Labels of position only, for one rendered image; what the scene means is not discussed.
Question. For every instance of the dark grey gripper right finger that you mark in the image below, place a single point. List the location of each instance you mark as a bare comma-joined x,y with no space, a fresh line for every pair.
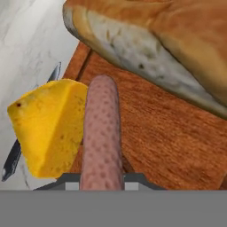
136,181

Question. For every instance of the yellow cheese wedge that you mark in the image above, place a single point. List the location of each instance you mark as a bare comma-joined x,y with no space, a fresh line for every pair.
48,130

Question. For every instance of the pink speckled sausage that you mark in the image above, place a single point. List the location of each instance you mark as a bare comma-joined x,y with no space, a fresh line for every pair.
102,133

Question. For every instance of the crusty bread loaf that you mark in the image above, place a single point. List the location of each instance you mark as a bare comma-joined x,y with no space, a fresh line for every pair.
165,44

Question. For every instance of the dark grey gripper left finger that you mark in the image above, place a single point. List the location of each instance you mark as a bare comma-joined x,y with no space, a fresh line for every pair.
68,181

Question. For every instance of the brown wooden cutting board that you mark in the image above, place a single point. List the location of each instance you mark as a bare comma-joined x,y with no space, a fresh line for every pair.
165,139

